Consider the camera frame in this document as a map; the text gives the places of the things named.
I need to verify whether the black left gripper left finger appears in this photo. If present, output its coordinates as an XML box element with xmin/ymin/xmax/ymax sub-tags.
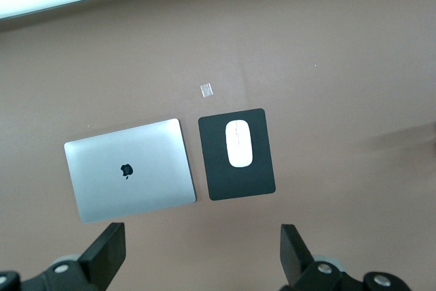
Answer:
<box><xmin>30</xmin><ymin>221</ymin><xmax>127</xmax><ymax>291</ymax></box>

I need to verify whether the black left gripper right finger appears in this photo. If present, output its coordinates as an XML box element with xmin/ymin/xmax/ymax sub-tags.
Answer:
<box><xmin>279</xmin><ymin>224</ymin><xmax>355</xmax><ymax>291</ymax></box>

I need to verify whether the white computer mouse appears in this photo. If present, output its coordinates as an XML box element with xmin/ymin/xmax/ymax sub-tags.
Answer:
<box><xmin>225</xmin><ymin>119</ymin><xmax>253</xmax><ymax>168</ymax></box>

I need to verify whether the black mouse pad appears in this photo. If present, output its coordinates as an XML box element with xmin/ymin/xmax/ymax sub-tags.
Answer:
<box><xmin>198</xmin><ymin>108</ymin><xmax>277</xmax><ymax>202</ymax></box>

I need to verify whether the silver laptop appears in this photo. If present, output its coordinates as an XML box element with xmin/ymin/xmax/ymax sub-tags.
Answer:
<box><xmin>63</xmin><ymin>118</ymin><xmax>198</xmax><ymax>224</ymax></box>

